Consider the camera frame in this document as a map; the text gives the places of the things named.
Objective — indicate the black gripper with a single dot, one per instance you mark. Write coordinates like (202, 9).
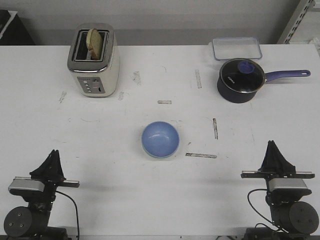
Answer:
(51, 166)
(275, 161)

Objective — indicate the blue bowl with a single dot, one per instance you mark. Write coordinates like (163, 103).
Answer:
(160, 138)

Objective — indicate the green bowl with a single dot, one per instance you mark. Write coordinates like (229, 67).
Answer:
(160, 157)

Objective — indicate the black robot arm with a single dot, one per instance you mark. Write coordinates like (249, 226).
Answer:
(31, 222)
(292, 218)

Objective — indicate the dark blue saucepan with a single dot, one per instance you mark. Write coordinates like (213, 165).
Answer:
(236, 97)

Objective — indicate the glass pot lid blue knob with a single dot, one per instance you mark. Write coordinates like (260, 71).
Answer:
(242, 75)

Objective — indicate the cream and chrome toaster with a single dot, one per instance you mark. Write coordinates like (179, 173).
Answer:
(94, 78)

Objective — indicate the clear plastic food container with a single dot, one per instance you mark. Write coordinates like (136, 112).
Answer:
(227, 48)

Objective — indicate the slice of toast bread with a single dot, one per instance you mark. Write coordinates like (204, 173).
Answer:
(94, 43)

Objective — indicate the grey metal shelf upright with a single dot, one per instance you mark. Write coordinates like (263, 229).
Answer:
(303, 25)

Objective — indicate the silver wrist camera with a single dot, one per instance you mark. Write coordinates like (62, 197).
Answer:
(26, 184)
(288, 186)

